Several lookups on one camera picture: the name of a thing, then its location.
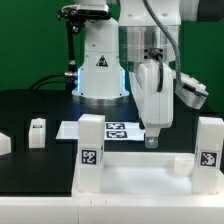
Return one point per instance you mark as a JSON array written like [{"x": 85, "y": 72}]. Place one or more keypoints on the black camera stand pole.
[{"x": 72, "y": 73}]

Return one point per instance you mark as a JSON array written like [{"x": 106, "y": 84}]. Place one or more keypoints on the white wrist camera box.
[{"x": 193, "y": 93}]

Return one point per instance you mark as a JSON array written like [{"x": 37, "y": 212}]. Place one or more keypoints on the white marker sheet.
[{"x": 114, "y": 131}]

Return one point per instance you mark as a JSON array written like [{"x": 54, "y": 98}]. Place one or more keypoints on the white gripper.
[{"x": 155, "y": 108}]

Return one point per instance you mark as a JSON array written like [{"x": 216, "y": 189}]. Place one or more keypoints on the black camera on stand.
[{"x": 84, "y": 11}]

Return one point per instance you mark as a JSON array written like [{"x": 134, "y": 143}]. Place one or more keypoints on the white desk top tray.
[{"x": 135, "y": 173}]

